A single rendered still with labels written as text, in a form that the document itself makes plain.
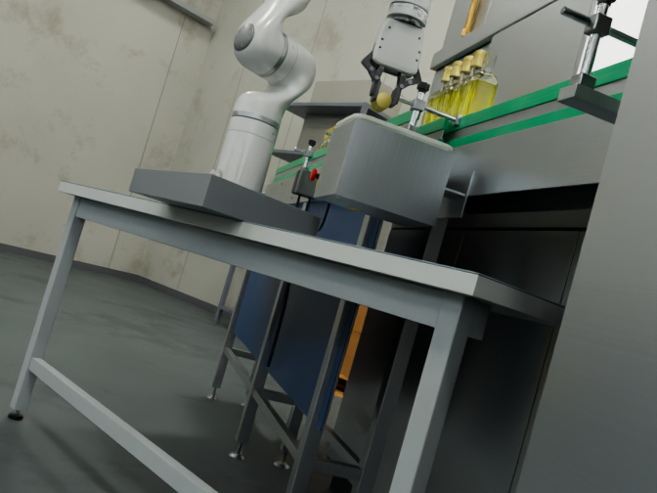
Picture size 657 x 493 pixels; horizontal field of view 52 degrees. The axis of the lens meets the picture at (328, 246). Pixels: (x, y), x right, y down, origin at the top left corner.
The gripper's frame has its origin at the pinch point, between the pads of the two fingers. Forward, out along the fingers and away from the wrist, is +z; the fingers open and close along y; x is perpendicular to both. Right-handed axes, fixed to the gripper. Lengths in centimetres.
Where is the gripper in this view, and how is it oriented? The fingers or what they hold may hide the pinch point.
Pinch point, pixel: (384, 94)
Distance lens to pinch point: 145.4
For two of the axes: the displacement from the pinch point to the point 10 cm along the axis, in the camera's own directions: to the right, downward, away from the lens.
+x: 1.9, 0.2, -9.8
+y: -9.4, -2.8, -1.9
